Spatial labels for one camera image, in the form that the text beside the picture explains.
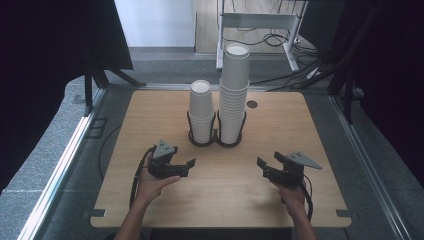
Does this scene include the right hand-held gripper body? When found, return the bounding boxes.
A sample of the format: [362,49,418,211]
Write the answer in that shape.
[262,151,323,188]

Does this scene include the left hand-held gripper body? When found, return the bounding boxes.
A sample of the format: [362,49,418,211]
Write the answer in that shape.
[147,139,183,179]

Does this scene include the black wire cup holder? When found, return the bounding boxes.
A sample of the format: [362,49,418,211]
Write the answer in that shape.
[186,109,248,149]

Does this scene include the short stack of paper cups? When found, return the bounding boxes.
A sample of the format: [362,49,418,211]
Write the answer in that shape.
[188,79,216,145]

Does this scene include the tall stack of paper cups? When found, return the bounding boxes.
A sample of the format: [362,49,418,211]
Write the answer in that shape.
[218,42,251,145]

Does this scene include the person's left hand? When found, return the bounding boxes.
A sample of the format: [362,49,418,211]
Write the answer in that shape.
[135,159,182,205]

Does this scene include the person's right hand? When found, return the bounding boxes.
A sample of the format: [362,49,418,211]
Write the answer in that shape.
[271,179,308,218]

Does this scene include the white power strip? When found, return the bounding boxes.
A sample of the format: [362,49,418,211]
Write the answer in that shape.
[306,67,322,80]

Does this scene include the black stand legs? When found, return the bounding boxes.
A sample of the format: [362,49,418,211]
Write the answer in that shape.
[326,64,365,125]
[83,61,147,118]

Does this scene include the black curtain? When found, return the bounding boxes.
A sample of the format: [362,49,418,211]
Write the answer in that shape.
[0,0,135,195]
[329,0,424,188]

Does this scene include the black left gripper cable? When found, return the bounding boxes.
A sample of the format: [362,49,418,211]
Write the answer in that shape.
[129,145,158,208]

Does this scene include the thin black floor cable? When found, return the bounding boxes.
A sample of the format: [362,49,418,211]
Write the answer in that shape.
[97,124,123,181]

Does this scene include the silver metal rail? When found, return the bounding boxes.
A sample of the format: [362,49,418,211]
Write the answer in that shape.
[328,94,415,240]
[16,87,108,240]

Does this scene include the bundle of black floor cables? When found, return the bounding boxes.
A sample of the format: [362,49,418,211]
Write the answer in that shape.
[222,26,336,93]

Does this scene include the white metal desk frame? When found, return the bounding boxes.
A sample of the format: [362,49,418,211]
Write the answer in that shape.
[215,0,310,73]

